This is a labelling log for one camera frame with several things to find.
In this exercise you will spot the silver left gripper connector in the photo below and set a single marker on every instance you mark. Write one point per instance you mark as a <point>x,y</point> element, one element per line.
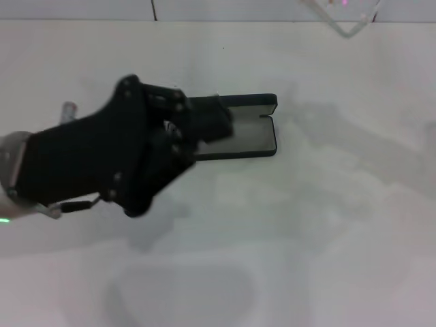
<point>69,110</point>

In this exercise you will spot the black glasses case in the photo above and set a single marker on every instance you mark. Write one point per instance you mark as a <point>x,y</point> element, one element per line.
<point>255,136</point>

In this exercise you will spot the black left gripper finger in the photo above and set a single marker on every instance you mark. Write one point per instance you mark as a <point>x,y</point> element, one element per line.
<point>214,131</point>
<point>207,109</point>

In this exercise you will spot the clear white glasses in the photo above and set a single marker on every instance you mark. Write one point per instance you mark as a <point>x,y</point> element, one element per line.
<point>335,29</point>

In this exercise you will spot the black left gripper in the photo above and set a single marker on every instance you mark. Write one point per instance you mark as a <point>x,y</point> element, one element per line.
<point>102,153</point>

